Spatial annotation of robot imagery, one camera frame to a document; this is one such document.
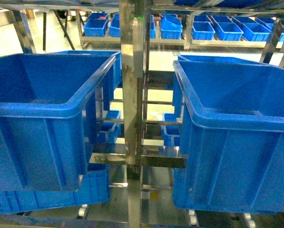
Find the stainless steel shelf post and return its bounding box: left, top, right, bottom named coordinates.
left=119, top=0, right=149, bottom=228

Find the far rack tilted blue bin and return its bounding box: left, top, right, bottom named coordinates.
left=160, top=14, right=183, bottom=39

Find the large blue bin shelf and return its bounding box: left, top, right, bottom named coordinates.
left=173, top=61, right=284, bottom=213
left=0, top=54, right=116, bottom=191

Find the large blue bin left shelf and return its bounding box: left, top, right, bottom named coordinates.
left=0, top=54, right=116, bottom=191

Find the large blue bin right shelf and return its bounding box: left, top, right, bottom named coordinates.
left=173, top=61, right=284, bottom=213

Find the blue bin lower left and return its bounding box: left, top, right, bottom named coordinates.
left=0, top=163, right=110, bottom=214

